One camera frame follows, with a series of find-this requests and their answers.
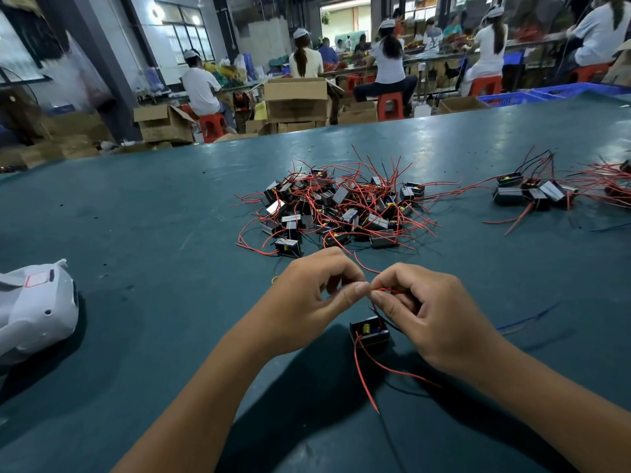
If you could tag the open cardboard box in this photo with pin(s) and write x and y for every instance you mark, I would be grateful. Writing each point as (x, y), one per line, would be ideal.
(165, 123)

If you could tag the person's left hand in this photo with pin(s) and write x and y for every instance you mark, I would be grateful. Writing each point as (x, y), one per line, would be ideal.
(296, 310)

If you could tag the person's right hand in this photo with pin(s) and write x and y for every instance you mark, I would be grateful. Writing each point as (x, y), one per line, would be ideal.
(444, 325)

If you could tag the red plastic stool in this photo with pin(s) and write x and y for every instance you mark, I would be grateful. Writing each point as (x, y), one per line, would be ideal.
(212, 126)
(592, 72)
(485, 85)
(390, 106)

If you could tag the blue plastic crate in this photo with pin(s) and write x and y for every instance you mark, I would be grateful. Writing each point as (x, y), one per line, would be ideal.
(511, 98)
(582, 90)

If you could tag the tilted cardboard box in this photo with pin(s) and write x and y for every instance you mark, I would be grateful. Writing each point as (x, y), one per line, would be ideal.
(619, 69)

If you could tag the person's left forearm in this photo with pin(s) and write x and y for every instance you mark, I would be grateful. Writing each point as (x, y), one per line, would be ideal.
(197, 423)

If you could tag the large closed cardboard box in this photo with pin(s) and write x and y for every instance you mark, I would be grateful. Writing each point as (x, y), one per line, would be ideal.
(297, 100)

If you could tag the shallow cardboard box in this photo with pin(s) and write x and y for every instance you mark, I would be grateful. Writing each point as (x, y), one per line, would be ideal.
(461, 104)

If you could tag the black standing fan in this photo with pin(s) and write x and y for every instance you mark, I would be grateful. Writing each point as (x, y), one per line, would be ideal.
(20, 103)

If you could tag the white plastic shell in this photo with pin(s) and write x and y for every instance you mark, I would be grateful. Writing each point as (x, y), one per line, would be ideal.
(35, 308)

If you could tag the low cardboard box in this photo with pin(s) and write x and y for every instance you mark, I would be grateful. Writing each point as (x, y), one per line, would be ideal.
(357, 113)

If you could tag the person's right forearm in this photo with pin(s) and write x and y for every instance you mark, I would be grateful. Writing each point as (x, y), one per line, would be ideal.
(567, 414)

